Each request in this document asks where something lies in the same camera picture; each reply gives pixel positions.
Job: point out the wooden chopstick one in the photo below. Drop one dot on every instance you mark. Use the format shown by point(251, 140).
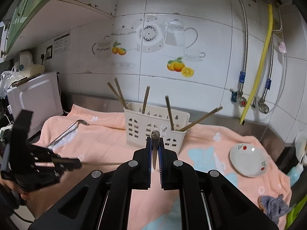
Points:
point(49, 164)

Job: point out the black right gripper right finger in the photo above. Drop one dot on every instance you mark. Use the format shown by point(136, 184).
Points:
point(208, 200)

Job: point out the metal slotted spoon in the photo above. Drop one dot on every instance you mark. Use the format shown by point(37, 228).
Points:
point(71, 128)

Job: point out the green wall cabinet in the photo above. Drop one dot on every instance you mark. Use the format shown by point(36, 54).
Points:
point(23, 14)

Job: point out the wooden chopstick eight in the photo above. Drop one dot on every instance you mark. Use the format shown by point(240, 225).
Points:
point(200, 118)

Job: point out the wooden chopstick seven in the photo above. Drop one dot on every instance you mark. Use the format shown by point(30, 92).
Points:
point(145, 99)

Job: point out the white kettle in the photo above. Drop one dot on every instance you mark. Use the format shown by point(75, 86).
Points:
point(22, 61)

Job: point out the green plastic drying rack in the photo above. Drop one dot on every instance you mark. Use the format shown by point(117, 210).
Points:
point(293, 214)

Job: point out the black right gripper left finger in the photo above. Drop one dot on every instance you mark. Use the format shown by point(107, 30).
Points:
point(101, 200)

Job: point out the wooden chopstick three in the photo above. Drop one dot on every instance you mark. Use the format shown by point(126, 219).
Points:
point(117, 95)

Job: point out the wall instruction sticker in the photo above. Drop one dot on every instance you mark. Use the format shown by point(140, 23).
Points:
point(61, 43)

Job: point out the wooden chopstick two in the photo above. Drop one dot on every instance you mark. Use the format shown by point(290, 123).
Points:
point(155, 139)

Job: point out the grey rag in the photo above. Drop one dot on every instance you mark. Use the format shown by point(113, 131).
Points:
point(272, 207)

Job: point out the white microwave oven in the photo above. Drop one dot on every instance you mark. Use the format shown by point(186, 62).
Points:
point(39, 95)

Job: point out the blue detergent bottle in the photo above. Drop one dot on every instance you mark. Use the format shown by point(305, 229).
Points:
point(295, 173)

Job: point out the wooden chopstick four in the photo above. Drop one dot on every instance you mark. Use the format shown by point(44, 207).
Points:
point(120, 94)

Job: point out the left hand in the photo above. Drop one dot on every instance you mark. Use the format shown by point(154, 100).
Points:
point(12, 195)

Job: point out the wooden chopstick nine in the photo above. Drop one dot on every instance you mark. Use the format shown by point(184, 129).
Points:
point(201, 119)

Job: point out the wooden chopstick ten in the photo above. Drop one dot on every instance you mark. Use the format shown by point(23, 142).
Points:
point(169, 112)

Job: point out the wall power socket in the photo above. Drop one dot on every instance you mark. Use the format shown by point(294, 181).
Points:
point(49, 52)

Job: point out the white floral dish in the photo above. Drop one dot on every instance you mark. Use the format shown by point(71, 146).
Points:
point(248, 160)

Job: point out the beige plastic utensil holder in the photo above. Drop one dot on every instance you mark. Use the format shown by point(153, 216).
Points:
point(139, 125)

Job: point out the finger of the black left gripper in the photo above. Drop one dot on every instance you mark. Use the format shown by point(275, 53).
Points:
point(67, 167)
point(67, 161)

